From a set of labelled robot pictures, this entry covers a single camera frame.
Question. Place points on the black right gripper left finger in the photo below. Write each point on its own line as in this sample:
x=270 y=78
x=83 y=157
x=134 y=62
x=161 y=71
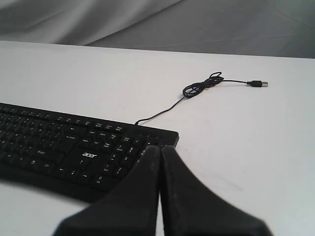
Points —
x=130 y=209

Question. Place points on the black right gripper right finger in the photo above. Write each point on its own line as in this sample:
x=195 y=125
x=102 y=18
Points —
x=189 y=208

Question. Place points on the black acer keyboard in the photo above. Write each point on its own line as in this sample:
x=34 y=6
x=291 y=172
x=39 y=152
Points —
x=75 y=156

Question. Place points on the grey backdrop cloth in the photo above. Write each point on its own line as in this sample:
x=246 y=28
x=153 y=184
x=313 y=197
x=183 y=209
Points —
x=281 y=28

